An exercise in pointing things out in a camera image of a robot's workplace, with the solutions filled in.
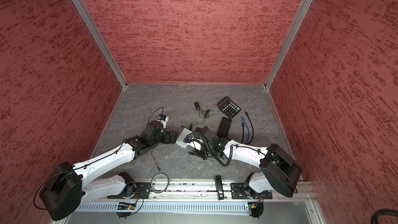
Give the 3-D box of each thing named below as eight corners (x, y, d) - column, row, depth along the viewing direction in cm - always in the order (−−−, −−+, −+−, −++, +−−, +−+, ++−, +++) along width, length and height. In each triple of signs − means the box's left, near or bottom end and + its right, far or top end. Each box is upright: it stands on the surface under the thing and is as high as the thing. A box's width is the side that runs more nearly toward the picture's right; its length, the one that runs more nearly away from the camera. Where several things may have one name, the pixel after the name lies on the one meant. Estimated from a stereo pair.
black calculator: (229, 119, 103) (230, 116, 101) (215, 105, 110) (215, 103, 108) (240, 110, 108) (241, 108, 105) (226, 98, 115) (227, 96, 113)
